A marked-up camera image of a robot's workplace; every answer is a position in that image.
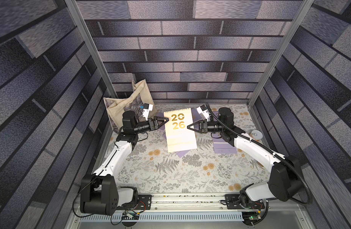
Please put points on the left aluminium frame post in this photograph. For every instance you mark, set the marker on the left aluminium frame post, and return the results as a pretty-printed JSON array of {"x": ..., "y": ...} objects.
[{"x": 82, "y": 27}]

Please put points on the pink 2026 desk calendar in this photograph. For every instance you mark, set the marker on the pink 2026 desk calendar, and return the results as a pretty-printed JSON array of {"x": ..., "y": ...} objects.
[{"x": 179, "y": 138}]

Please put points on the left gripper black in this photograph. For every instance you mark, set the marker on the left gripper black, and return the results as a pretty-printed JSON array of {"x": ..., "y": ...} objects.
[{"x": 152, "y": 122}]

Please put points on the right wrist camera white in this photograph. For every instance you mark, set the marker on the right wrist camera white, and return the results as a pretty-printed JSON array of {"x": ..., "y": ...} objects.
[{"x": 204, "y": 112}]

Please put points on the aluminium frame post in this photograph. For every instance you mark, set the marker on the aluminium frame post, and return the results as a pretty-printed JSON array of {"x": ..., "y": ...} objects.
[
  {"x": 82, "y": 27},
  {"x": 296, "y": 22}
]

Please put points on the white orange round can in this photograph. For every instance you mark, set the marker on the white orange round can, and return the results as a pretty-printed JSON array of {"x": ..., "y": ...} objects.
[{"x": 256, "y": 135}]

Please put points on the beige Monet tote bag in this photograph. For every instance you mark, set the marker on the beige Monet tote bag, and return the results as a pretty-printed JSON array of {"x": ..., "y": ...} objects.
[{"x": 116, "y": 107}]

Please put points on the purple calendar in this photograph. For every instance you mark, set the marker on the purple calendar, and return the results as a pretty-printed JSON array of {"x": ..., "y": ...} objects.
[
  {"x": 222, "y": 147},
  {"x": 180, "y": 154},
  {"x": 196, "y": 117},
  {"x": 161, "y": 121}
]

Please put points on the right aluminium frame post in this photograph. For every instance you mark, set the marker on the right aluminium frame post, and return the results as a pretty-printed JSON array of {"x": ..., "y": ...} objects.
[{"x": 296, "y": 22}]

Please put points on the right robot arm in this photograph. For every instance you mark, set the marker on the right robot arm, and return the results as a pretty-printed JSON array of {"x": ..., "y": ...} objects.
[{"x": 286, "y": 181}]

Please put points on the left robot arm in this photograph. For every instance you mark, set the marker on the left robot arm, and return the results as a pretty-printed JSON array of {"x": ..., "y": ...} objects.
[{"x": 99, "y": 193}]

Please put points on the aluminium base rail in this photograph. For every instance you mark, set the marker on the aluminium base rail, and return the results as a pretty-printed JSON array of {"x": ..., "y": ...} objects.
[{"x": 200, "y": 211}]

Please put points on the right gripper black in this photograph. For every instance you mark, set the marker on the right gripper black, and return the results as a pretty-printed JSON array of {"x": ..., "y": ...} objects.
[{"x": 201, "y": 125}]

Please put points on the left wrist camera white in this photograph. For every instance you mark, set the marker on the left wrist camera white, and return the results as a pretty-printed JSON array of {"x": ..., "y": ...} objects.
[{"x": 146, "y": 109}]

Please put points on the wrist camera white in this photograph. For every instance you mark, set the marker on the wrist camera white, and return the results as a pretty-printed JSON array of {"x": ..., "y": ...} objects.
[
  {"x": 146, "y": 109},
  {"x": 204, "y": 112}
]

